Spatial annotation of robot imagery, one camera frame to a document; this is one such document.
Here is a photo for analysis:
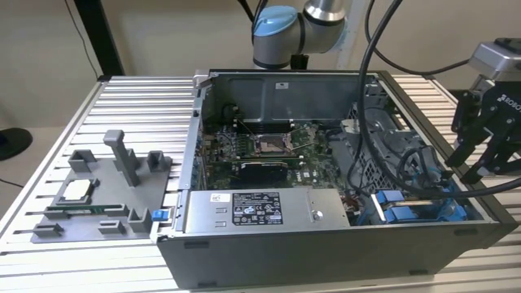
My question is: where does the green motherboard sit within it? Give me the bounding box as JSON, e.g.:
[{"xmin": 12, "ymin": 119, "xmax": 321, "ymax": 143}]
[{"xmin": 202, "ymin": 120, "xmax": 352, "ymax": 192}]

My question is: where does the thin black case wire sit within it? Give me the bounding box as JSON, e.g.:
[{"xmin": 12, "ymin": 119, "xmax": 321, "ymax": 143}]
[{"xmin": 347, "ymin": 151, "xmax": 364, "ymax": 197}]

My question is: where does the open grey PC case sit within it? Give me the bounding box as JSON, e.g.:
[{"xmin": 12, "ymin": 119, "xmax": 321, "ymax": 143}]
[{"xmin": 156, "ymin": 68, "xmax": 519, "ymax": 289}]

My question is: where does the grey parts rack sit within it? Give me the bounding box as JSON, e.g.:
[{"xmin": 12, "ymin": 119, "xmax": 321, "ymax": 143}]
[{"xmin": 31, "ymin": 129, "xmax": 175, "ymax": 245}]

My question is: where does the black graphics card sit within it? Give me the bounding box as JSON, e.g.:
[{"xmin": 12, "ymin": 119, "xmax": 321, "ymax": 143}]
[{"xmin": 234, "ymin": 161, "xmax": 292, "ymax": 189}]

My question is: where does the silver CPU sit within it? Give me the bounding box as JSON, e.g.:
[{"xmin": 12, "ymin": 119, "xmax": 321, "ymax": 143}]
[{"xmin": 64, "ymin": 180, "xmax": 94, "ymax": 201}]

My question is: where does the CPU socket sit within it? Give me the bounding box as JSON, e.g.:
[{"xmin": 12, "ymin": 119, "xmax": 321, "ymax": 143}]
[{"xmin": 252, "ymin": 132, "xmax": 296, "ymax": 155}]

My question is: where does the green RAM stick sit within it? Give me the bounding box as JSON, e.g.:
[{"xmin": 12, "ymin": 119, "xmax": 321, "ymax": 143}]
[{"xmin": 46, "ymin": 204, "xmax": 123, "ymax": 214}]

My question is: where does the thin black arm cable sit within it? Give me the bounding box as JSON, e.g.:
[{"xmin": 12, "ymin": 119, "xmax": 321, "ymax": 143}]
[{"xmin": 238, "ymin": 0, "xmax": 472, "ymax": 76}]

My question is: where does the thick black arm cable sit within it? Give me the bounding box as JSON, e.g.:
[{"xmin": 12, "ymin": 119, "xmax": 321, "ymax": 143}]
[{"xmin": 357, "ymin": 0, "xmax": 521, "ymax": 200}]

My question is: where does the thin black wall cable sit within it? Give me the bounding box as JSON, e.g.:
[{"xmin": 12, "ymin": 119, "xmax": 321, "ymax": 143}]
[{"xmin": 64, "ymin": 0, "xmax": 102, "ymax": 82}]

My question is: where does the black upright post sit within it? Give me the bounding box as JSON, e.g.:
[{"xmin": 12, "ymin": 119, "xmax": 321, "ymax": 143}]
[{"xmin": 75, "ymin": 0, "xmax": 126, "ymax": 77}]

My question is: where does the silver power supply unit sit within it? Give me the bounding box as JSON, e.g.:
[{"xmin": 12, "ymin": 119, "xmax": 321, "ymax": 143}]
[{"xmin": 182, "ymin": 187, "xmax": 351, "ymax": 230}]

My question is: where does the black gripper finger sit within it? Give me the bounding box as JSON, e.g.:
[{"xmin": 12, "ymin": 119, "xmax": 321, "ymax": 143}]
[
  {"xmin": 461, "ymin": 133, "xmax": 521, "ymax": 184},
  {"xmin": 445, "ymin": 89, "xmax": 496, "ymax": 167}
]

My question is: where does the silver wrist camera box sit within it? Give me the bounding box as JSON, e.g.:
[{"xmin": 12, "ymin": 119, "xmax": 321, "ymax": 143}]
[{"xmin": 467, "ymin": 42, "xmax": 521, "ymax": 82}]

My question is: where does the black disk wire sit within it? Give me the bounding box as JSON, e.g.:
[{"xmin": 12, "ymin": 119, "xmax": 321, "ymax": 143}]
[{"xmin": 395, "ymin": 145, "xmax": 453, "ymax": 197}]

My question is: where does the black round stand base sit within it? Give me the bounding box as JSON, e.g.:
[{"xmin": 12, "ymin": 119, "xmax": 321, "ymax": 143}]
[{"xmin": 0, "ymin": 127, "xmax": 34, "ymax": 161}]

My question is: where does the disk bay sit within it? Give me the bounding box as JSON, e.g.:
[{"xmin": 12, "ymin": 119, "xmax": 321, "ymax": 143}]
[{"xmin": 372, "ymin": 181, "xmax": 469, "ymax": 225}]

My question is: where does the blue disk wire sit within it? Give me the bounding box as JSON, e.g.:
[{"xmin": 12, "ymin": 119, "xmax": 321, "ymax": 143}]
[{"xmin": 405, "ymin": 164, "xmax": 453, "ymax": 193}]

